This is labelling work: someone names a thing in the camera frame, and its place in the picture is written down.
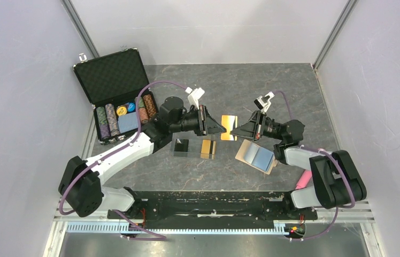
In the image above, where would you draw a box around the pink cylinder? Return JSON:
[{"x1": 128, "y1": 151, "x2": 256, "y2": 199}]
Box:
[{"x1": 295, "y1": 170, "x2": 312, "y2": 190}]

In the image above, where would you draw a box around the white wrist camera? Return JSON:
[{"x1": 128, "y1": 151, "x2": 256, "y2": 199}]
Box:
[
  {"x1": 185, "y1": 87, "x2": 205, "y2": 109},
  {"x1": 254, "y1": 92, "x2": 274, "y2": 114}
]

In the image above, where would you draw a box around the beige leather card holder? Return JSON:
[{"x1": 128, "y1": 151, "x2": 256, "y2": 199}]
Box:
[{"x1": 235, "y1": 140, "x2": 278, "y2": 175}]

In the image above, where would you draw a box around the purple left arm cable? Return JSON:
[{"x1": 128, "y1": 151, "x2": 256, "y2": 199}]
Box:
[{"x1": 58, "y1": 80, "x2": 188, "y2": 241}]

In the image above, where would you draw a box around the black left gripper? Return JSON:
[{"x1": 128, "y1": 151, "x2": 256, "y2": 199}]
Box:
[{"x1": 170, "y1": 105, "x2": 226, "y2": 137}]

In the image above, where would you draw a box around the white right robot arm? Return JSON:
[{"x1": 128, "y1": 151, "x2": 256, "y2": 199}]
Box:
[{"x1": 230, "y1": 111, "x2": 367, "y2": 218}]

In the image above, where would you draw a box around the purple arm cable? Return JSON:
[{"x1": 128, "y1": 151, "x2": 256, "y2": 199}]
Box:
[
  {"x1": 272, "y1": 90, "x2": 357, "y2": 241},
  {"x1": 58, "y1": 80, "x2": 188, "y2": 241}
]

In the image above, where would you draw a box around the orange black poker chip stack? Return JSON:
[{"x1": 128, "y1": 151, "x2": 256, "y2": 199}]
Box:
[{"x1": 142, "y1": 94, "x2": 157, "y2": 118}]

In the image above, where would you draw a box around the blue dealer chip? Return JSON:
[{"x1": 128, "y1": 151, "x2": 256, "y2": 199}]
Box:
[{"x1": 127, "y1": 102, "x2": 136, "y2": 113}]

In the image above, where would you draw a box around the blue playing card deck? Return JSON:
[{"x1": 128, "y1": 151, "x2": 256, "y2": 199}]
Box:
[{"x1": 118, "y1": 112, "x2": 139, "y2": 133}]

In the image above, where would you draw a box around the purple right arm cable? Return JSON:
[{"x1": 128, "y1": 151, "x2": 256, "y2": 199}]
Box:
[{"x1": 272, "y1": 90, "x2": 357, "y2": 241}]

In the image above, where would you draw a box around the yellow dealer chip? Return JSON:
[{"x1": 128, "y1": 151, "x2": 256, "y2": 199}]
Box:
[{"x1": 116, "y1": 106, "x2": 128, "y2": 116}]

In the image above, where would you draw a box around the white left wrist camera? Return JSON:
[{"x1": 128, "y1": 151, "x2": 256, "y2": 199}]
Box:
[{"x1": 185, "y1": 87, "x2": 205, "y2": 109}]

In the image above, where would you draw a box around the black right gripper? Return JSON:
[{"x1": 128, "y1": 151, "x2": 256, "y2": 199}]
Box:
[{"x1": 229, "y1": 110, "x2": 284, "y2": 141}]

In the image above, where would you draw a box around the clear acrylic card stand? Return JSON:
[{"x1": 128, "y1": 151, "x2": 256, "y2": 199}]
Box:
[{"x1": 171, "y1": 138, "x2": 204, "y2": 159}]

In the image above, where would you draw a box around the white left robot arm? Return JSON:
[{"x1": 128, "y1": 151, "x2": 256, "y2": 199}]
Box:
[{"x1": 58, "y1": 97, "x2": 226, "y2": 218}]

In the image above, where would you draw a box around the black poker chip case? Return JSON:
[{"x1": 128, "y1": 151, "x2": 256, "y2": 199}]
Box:
[{"x1": 73, "y1": 48, "x2": 158, "y2": 145}]

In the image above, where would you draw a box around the green poker chip stack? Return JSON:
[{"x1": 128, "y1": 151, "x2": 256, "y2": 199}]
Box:
[{"x1": 96, "y1": 107, "x2": 108, "y2": 126}]

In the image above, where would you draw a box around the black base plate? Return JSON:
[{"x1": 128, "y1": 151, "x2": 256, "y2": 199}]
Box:
[{"x1": 123, "y1": 191, "x2": 318, "y2": 229}]

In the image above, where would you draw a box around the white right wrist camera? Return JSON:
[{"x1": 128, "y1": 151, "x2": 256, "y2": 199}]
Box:
[{"x1": 254, "y1": 92, "x2": 274, "y2": 114}]

